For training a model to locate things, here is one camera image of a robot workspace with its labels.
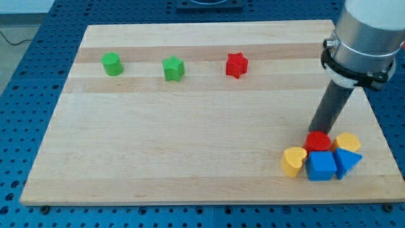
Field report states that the blue triangle block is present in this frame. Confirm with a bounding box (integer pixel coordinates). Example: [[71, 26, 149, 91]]
[[333, 148, 363, 179]]

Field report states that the blue cube block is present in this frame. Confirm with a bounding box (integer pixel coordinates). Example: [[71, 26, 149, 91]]
[[305, 151, 337, 181]]

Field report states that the light wooden board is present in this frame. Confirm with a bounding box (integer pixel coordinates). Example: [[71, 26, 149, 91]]
[[20, 20, 404, 206]]

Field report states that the red cylinder block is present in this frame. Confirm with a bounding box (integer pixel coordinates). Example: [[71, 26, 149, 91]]
[[303, 131, 332, 155]]

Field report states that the yellow pentagon block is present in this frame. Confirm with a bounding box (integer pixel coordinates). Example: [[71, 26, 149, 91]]
[[329, 132, 361, 152]]

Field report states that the yellow heart block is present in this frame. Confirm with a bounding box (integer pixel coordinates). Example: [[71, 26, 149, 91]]
[[280, 147, 308, 178]]

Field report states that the green star block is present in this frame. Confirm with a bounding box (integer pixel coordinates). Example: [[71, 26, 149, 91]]
[[162, 56, 185, 82]]

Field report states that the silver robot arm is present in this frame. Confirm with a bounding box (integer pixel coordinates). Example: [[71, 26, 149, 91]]
[[321, 0, 404, 91]]

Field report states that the black cable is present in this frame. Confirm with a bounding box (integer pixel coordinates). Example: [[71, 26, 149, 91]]
[[0, 30, 34, 46]]

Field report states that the green cylinder block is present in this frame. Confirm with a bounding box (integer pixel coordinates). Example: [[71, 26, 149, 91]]
[[101, 52, 123, 77]]

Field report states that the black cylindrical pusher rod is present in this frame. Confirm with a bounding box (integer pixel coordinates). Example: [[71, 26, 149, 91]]
[[308, 80, 354, 134]]

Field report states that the red star block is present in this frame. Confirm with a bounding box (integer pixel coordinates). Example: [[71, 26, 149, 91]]
[[225, 52, 249, 79]]

